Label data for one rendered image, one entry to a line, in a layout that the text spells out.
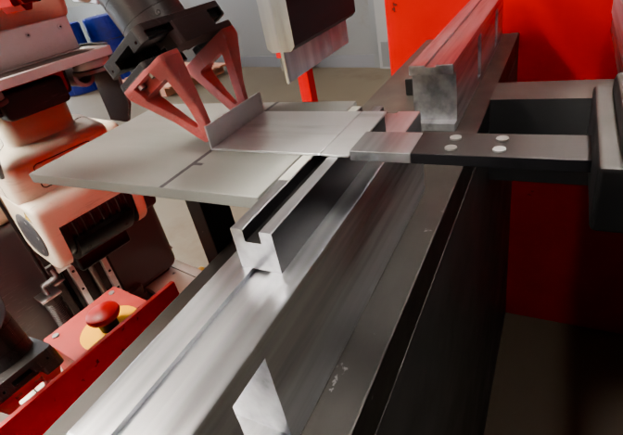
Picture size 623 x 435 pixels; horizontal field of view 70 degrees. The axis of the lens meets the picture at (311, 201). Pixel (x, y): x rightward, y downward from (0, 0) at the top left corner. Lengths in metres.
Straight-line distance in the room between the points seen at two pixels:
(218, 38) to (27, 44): 0.58
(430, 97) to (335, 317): 0.42
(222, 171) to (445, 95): 0.39
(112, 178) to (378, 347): 0.25
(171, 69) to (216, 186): 0.10
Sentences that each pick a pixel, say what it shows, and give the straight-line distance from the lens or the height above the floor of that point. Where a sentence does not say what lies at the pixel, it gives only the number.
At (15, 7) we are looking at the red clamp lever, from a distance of 0.26.
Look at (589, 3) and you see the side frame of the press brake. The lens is 1.16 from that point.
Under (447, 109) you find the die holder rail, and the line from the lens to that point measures 0.67.
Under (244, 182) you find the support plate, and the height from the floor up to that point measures 1.00.
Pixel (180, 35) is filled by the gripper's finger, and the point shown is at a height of 1.09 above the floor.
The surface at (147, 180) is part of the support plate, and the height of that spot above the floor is 1.00.
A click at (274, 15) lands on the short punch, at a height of 1.11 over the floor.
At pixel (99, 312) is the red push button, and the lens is 0.60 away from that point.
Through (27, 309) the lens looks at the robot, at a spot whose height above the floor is 0.47.
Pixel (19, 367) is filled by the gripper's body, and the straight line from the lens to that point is 0.56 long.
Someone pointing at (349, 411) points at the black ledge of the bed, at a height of 0.88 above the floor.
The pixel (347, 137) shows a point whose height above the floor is 1.00.
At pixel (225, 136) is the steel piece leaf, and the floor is 1.00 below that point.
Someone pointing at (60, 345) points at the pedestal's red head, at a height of 0.78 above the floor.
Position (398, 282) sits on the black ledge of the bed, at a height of 0.87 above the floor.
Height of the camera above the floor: 1.14
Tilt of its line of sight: 30 degrees down
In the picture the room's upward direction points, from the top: 12 degrees counter-clockwise
